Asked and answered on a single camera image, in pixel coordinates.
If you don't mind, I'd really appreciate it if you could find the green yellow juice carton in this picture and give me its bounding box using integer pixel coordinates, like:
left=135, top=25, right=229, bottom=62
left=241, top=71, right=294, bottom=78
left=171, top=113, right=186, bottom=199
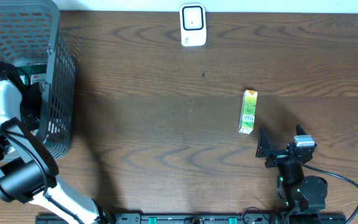
left=239, top=90, right=258, bottom=134

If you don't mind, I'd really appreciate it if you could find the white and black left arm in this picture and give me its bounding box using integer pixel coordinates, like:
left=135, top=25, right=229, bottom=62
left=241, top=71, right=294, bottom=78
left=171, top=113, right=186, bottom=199
left=0, top=62, right=114, bottom=223

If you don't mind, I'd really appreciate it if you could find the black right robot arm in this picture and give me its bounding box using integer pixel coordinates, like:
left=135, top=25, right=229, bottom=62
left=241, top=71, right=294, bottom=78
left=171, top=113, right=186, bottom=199
left=255, top=124, right=328, bottom=224

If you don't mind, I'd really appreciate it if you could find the white barcode scanner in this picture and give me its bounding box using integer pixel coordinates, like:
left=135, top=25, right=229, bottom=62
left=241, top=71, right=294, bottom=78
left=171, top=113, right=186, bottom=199
left=180, top=3, right=207, bottom=47

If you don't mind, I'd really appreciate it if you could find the green 3M package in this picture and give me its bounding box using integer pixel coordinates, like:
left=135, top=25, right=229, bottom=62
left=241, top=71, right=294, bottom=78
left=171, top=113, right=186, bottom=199
left=18, top=64, right=47, bottom=85

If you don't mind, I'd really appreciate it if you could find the dark grey plastic mesh basket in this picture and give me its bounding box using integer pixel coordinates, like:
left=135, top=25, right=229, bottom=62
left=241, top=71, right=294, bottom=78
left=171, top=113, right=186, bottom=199
left=0, top=0, right=75, bottom=159

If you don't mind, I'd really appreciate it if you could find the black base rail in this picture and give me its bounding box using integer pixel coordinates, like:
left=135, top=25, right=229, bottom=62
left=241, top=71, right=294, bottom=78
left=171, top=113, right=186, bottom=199
left=35, top=212, right=346, bottom=224

